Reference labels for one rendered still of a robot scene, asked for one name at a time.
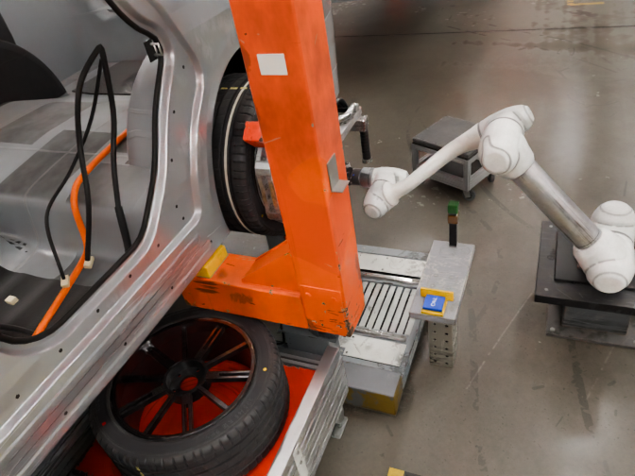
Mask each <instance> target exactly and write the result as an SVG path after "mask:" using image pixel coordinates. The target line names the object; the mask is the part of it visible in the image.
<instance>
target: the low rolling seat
mask: <svg viewBox="0 0 635 476"><path fill-rule="evenodd" d="M475 125H476V123H473V122H470V121H466V120H462V119H458V118H454V117H451V116H444V117H443V118H441V119H440V120H438V121H437V122H435V123H434V124H433V125H432V126H430V127H428V128H427V129H425V130H424V131H422V132H421V133H419V134H418V135H416V136H415V137H413V139H412V140H413V142H412V144H411V148H412V166H413V172H414V171H415V170H417V169H418V168H419V167H420V166H421V165H423V164H424V163H425V162H426V161H427V160H429V159H430V158H431V157H432V156H433V155H435V154H436V153H437V152H438V151H439V150H440V149H441V148H442V147H444V146H445V145H447V144H448V143H450V142H451V141H453V140H454V139H456V138H457V137H459V136H460V135H462V134H463V133H465V132H466V131H468V130H469V129H470V128H472V127H473V126H475ZM419 150H420V151H423V152H426V153H427V154H426V155H424V156H423V157H422V158H420V159H419ZM485 177H487V178H488V181H489V182H494V180H495V176H494V175H493V174H490V173H489V172H487V171H486V170H485V169H484V168H483V167H482V165H481V163H480V161H479V158H478V149H475V150H473V151H469V152H466V153H463V154H461V155H459V156H457V157H456V158H454V159H453V160H451V161H449V162H448V163H447V164H445V165H444V166H443V167H441V168H440V169H439V170H437V171H436V173H435V174H433V175H432V176H431V177H429V179H433V180H436V181H439V182H442V183H444V184H447V185H450V186H453V187H455V188H458V189H460V190H463V194H462V196H463V197H464V199H466V200H469V201H471V200H474V198H475V191H474V190H473V189H472V188H473V187H474V186H475V185H476V184H477V183H479V182H480V181H481V180H482V179H484V178H485Z"/></svg>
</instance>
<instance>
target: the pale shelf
mask: <svg viewBox="0 0 635 476"><path fill-rule="evenodd" d="M474 251H475V245H469V244H461V243H458V244H457V247H452V246H449V242H445V241H437V240H434V242H433V244H432V247H431V250H430V253H429V255H428V258H427V261H426V264H425V267H424V269H423V272H422V274H421V277H420V282H419V285H418V288H417V291H416V293H415V296H414V298H413V301H412V304H411V307H410V309H409V317H411V318H417V319H421V320H427V321H432V322H437V323H443V324H448V325H455V324H456V321H457V317H458V313H459V309H460V305H461V301H462V298H463V295H464V291H465V287H466V283H467V279H468V276H469V272H470V268H471V264H472V258H473V254H474ZM421 287H425V288H431V289H438V290H443V291H450V292H454V301H450V300H447V304H446V308H445V311H444V315H443V316H437V315H431V314H422V313H421V312H420V311H421V308H422V305H423V302H424V300H425V297H422V296H421V295H420V288H421Z"/></svg>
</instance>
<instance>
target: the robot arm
mask: <svg viewBox="0 0 635 476"><path fill-rule="evenodd" d="M533 123H534V116H533V113H532V111H531V110H530V109H529V108H528V107H527V106H525V105H517V106H512V107H508V108H505V109H503V110H499V111H497V112H495V113H494V114H492V115H490V116H488V117H487V118H486V119H484V120H482V121H481V122H479V123H477V124H476V125H475V126H473V127H472V128H470V129H469V130H468V131H466V132H465V133H463V134H462V135H460V136H459V137H457V138H456V139H454V140H453V141H451V142H450V143H448V144H447V145H445V146H444V147H442V148H441V149H440V150H439V151H438V152H437V153H436V154H435V155H433V156H432V157H431V158H430V159H429V160H427V161H426V162H425V163H424V164H423V165H421V166H420V167H419V168H418V169H417V170H415V171H414V172H413V173H412V174H411V175H409V174H408V173H407V171H405V170H403V169H399V168H394V167H379V168H374V167H372V168H370V167H364V168H363V169H361V168H352V167H351V166H350V163H349V162H348V161H347V162H345V166H346V167H349V168H347V169H346V173H347V180H349V181H350V182H349V184H348V186H350V185H361V186H362V187H365V188H369V189H368V191H367V193H366V196H365V198H364V203H363V208H364V211H365V213H366V214H367V215H368V216H369V217H371V218H380V217H382V216H383V215H385V214H386V212H388V211H389V210H390V209H391V208H393V207H394V206H395V205H397V204H398V203H399V198H400V197H402V196H404V195H406V194H407V193H409V192H410V191H412V190H413V189H415V188H416V187H417V186H419V185H420V184H421V183H422V182H424V181H425V180H426V179H428V178H429V177H431V176H432V175H433V174H435V173H436V172H437V170H439V169H440V168H441V167H443V166H444V165H445V164H447V163H448V162H450V161H451V160H453V159H454V158H456V157H457V156H459V155H461V154H463V153H466V152H469V151H473V150H475V149H478V158H479V161H480V163H481V165H482V167H483V168H484V169H485V170H486V171H487V172H489V173H490V174H493V175H496V176H500V177H502V178H504V179H509V180H512V181H513V182H514V183H515V184H516V185H517V186H518V187H519V188H520V189H521V190H522V191H523V192H524V194H525V195H526V196H527V197H528V198H529V199H530V200H531V201H532V202H533V203H534V204H535V205H536V206H537V207H538V208H539V209H540V210H541V211H542V212H543V213H544V214H545V216H546V217H547V218H548V219H549V220H550V221H551V222H552V223H553V224H554V225H555V226H556V227H557V228H558V229H559V230H560V231H561V232H562V233H563V234H564V235H565V237H566V238H567V239H568V240H569V241H570V242H571V243H572V244H573V245H574V246H573V255H574V256H575V259H576V260H577V262H578V264H577V268H578V269H582V270H583V272H584V273H585V274H586V278H587V281H588V282H589V283H590V284H591V285H592V286H593V287H594V288H595V289H596V290H598V291H600V292H604V293H616V292H619V291H621V290H622V289H624V288H625V287H627V286H628V285H629V284H630V282H631V281H632V279H633V277H634V274H635V249H634V242H635V213H634V211H633V210H632V208H631V207H629V206H628V205H627V204H626V203H624V202H621V201H615V200H613V201H608V202H605V203H603V204H601V205H600V206H599V207H598V208H597V209H596V210H595V211H594V212H593V214H592V217H591V220H590V219H589V218H588V216H587V215H586V214H585V213H584V212H582V211H581V210H580V209H579V208H578V207H577V206H576V205H575V203H574V202H573V201H572V200H571V199H570V198H569V197H568V196H567V195H566V194H565V193H564V192H563V191H562V190H561V188H560V187H559V186H558V185H557V184H556V183H555V182H554V181H553V180H552V179H551V178H550V177H549V176H548V174H547V173H546V172H545V171H544V170H543V169H542V168H541V167H540V166H539V165H538V164H537V163H536V162H535V160H534V154H533V152H532V150H531V148H530V147H529V145H528V143H527V141H526V139H525V137H524V132H525V131H527V130H529V129H530V128H531V126H532V125H533Z"/></svg>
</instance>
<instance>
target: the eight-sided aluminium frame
mask: <svg viewBox="0 0 635 476"><path fill-rule="evenodd" d="M255 176H257V179H258V183H259V186H260V190H261V194H262V198H263V201H264V204H265V208H266V215H267V218H269V219H270V220H275V221H278V222H281V223H282V222H283V220H282V215H281V211H280V207H279V203H278V199H277V196H276V192H275V188H274V184H273V180H272V176H271V172H270V168H269V164H268V160H267V156H266V150H265V148H264V147H258V151H257V157H256V161H255Z"/></svg>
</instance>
